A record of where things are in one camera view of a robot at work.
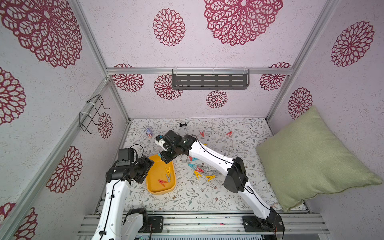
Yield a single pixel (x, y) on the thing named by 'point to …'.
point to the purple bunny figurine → (149, 133)
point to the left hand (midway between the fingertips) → (152, 166)
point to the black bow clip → (181, 125)
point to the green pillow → (307, 156)
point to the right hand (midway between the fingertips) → (160, 156)
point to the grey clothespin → (169, 178)
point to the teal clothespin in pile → (192, 166)
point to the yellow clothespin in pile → (196, 173)
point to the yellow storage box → (161, 178)
